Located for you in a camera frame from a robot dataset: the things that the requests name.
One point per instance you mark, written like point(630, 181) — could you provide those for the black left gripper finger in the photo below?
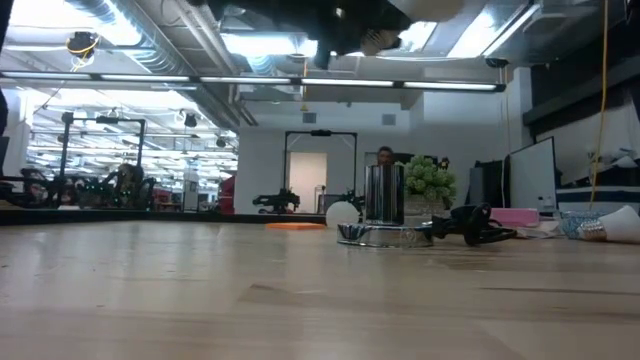
point(322, 57)

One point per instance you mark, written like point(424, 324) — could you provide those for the chrome lamp socket base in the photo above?
point(385, 200)

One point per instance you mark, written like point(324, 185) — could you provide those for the background black robot arm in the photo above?
point(277, 201)

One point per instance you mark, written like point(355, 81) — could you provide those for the small white lightbulb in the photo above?
point(617, 227)

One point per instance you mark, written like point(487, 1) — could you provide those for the long black light bar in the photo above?
point(250, 80)

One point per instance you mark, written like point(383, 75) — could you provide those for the person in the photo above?
point(385, 156)
point(131, 182)

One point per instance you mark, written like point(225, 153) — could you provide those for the clear plastic dome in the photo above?
point(342, 215)

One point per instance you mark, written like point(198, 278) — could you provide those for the green artificial plant in pot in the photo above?
point(430, 182)

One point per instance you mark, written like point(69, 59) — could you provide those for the orange sticky note pad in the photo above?
point(295, 226)

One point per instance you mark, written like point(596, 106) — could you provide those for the black ceiling device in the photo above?
point(82, 44)

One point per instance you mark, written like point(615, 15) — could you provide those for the pink pencil case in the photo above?
point(515, 216)

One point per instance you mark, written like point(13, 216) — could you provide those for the blue round speckled sponge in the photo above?
point(575, 222)

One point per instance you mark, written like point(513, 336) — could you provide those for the black aluminium table frame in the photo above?
point(150, 216)

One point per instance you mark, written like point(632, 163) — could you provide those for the white board with black frame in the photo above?
point(532, 175)

